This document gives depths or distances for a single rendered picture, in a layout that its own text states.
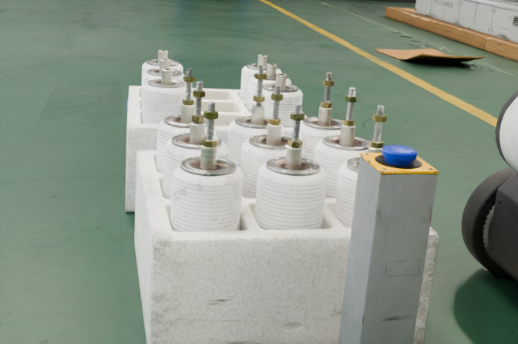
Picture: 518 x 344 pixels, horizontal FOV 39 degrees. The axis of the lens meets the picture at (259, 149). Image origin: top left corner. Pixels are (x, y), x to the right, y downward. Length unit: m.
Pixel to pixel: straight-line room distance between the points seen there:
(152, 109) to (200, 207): 0.55
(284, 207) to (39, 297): 0.42
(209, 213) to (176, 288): 0.10
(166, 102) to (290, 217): 0.55
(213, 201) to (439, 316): 0.44
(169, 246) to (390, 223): 0.28
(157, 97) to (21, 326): 0.56
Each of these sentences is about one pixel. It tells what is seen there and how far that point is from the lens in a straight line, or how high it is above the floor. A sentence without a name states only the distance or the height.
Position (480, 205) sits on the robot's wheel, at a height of 0.14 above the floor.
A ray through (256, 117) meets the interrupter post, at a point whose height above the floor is 0.26.
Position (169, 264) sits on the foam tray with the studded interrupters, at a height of 0.15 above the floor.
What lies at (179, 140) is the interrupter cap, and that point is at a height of 0.25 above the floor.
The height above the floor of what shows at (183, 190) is 0.23.
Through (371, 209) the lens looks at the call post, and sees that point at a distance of 0.84.
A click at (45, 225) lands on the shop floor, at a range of 1.44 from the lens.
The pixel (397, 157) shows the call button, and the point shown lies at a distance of 0.83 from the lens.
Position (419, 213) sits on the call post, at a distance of 0.85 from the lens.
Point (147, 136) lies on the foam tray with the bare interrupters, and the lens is 1.44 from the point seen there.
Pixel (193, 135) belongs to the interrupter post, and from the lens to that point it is 1.07.
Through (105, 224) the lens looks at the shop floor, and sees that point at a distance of 1.44.
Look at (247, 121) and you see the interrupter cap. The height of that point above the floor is 0.25.
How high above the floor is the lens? 0.55
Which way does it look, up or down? 16 degrees down
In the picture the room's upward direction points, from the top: 4 degrees clockwise
